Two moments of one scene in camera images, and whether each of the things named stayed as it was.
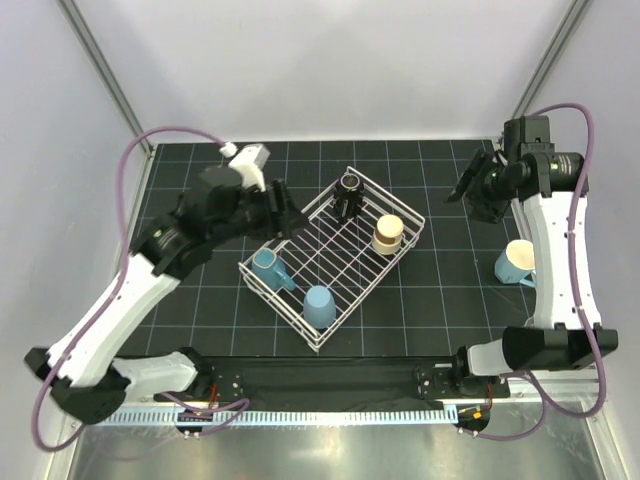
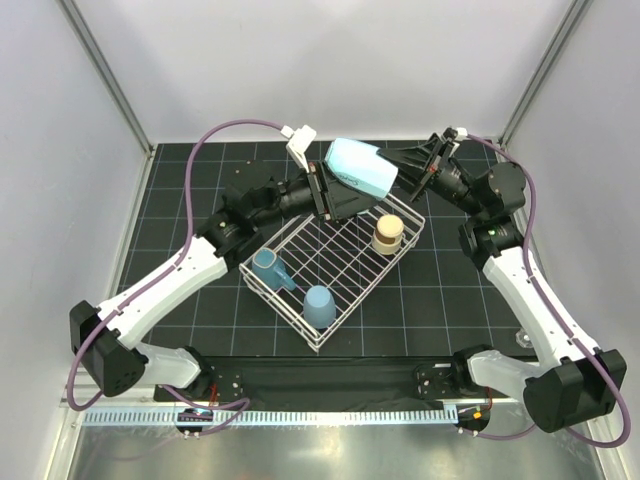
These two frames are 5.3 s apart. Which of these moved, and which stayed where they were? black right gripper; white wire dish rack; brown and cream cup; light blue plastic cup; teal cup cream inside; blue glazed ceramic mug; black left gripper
Moved: teal cup cream inside; black right gripper; black left gripper
Stayed: white wire dish rack; blue glazed ceramic mug; light blue plastic cup; brown and cream cup
